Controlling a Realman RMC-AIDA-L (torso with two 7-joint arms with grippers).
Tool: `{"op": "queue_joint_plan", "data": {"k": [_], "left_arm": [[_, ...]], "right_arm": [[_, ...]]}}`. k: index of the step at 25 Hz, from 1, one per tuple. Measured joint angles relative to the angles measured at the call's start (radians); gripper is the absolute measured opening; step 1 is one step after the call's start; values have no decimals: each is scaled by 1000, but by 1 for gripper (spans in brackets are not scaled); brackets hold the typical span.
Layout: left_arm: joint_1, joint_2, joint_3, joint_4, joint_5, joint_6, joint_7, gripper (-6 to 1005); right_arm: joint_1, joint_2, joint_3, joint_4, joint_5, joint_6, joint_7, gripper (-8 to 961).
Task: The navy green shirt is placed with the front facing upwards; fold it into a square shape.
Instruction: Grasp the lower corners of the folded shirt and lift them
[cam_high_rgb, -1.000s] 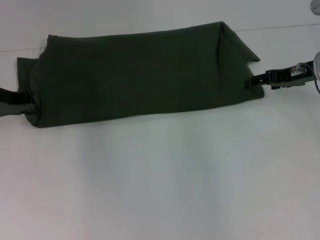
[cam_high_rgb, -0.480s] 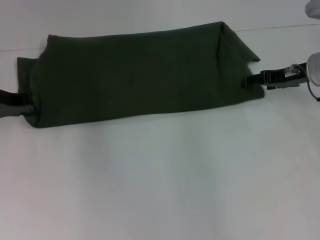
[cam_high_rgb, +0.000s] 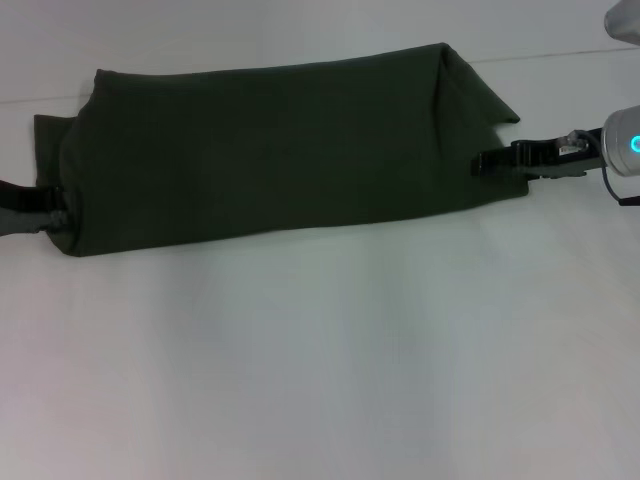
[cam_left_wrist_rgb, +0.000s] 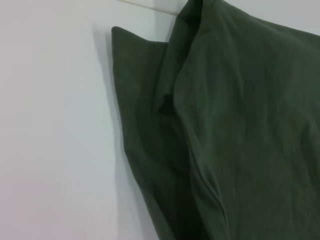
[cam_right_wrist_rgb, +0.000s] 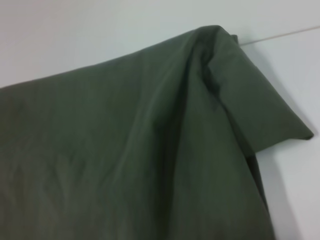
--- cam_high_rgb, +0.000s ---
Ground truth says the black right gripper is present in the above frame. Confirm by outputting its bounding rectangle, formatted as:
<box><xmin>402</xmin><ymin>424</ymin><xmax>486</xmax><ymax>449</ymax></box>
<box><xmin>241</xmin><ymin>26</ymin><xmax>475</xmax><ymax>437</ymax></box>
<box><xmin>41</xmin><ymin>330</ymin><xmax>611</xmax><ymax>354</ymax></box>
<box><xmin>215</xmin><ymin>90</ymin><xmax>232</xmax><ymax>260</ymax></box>
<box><xmin>469</xmin><ymin>127</ymin><xmax>607</xmax><ymax>181</ymax></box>

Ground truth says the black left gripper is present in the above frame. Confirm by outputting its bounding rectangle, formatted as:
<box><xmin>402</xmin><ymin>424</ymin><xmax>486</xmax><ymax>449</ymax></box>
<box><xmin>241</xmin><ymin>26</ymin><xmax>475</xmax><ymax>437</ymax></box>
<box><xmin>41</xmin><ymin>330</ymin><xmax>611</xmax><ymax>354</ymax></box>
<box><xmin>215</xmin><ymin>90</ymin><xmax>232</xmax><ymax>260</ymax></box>
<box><xmin>0</xmin><ymin>178</ymin><xmax>74</xmax><ymax>239</ymax></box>

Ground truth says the dark green FREE T-shirt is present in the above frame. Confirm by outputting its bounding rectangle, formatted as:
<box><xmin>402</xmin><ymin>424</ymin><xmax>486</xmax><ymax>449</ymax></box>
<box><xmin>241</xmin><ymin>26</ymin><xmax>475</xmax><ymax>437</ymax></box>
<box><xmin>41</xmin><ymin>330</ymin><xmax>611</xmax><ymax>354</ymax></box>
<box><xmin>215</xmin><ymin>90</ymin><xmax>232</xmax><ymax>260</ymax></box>
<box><xmin>33</xmin><ymin>42</ymin><xmax>531</xmax><ymax>259</ymax></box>

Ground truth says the right arm dark cable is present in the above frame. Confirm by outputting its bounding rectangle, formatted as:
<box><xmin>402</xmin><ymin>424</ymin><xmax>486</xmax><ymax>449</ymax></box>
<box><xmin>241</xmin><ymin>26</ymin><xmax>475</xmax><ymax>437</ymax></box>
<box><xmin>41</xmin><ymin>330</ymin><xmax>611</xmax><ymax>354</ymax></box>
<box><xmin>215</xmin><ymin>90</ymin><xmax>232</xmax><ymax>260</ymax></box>
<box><xmin>555</xmin><ymin>128</ymin><xmax>640</xmax><ymax>208</ymax></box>

